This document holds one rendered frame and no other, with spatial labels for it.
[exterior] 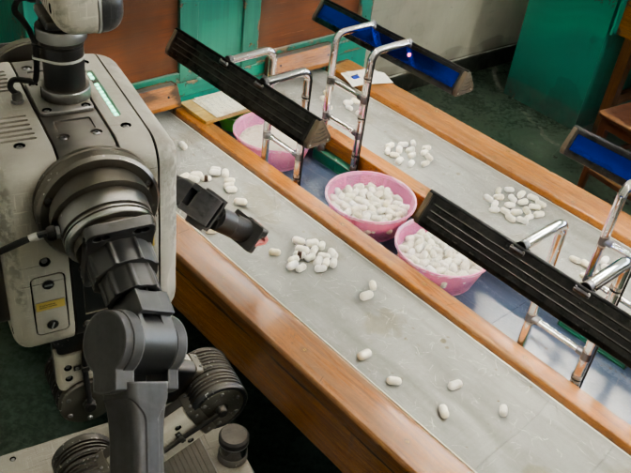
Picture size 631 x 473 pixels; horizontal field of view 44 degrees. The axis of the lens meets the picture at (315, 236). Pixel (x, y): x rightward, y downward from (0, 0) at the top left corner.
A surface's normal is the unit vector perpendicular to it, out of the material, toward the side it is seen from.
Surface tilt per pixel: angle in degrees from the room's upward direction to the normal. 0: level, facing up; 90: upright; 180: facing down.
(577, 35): 90
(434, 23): 90
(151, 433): 56
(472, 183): 0
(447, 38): 88
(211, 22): 90
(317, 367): 0
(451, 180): 0
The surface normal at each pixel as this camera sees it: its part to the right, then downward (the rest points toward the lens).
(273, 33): 0.66, 0.50
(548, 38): -0.78, 0.30
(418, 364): 0.11, -0.80
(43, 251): 0.47, 0.57
